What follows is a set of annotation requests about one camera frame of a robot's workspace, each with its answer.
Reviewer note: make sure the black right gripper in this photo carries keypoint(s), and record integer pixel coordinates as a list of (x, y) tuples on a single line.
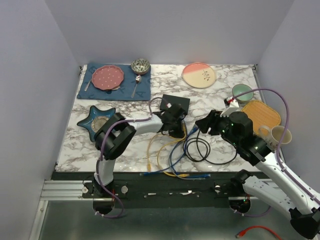
[(214, 116)]

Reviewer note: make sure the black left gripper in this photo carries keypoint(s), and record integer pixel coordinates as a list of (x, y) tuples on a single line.
[(179, 134)]

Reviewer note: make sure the black network switch box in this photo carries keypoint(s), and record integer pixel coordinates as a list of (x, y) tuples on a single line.
[(182, 101)]

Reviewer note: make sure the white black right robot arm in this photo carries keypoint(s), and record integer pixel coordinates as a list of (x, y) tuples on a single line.
[(292, 197)]

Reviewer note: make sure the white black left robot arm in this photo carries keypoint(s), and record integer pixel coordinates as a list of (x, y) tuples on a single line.
[(114, 136)]

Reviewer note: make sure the green floral bowl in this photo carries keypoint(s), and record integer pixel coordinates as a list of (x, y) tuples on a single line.
[(242, 88)]

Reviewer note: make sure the pink and cream plate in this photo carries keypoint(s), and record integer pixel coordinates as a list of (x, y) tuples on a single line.
[(199, 75)]

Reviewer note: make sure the blue cloth placemat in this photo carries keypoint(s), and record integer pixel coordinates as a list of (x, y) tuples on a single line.
[(121, 93)]

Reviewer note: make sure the silver spoon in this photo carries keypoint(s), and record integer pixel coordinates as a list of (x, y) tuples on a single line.
[(138, 80)]

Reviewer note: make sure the floral ceramic mug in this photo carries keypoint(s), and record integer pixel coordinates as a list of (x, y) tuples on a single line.
[(273, 135)]

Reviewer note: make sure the floral patterned bowl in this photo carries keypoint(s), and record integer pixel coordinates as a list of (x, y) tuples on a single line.
[(140, 66)]

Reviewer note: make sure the blue star-shaped dish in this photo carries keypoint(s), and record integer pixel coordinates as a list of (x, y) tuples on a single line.
[(95, 120)]

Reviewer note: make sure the pink dotted plate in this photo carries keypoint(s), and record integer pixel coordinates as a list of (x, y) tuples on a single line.
[(107, 77)]

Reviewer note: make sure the silver utensil under plate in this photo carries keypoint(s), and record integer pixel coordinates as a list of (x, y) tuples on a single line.
[(87, 86)]

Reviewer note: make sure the aluminium mounting rail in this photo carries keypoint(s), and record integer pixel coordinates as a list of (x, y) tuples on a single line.
[(141, 188)]

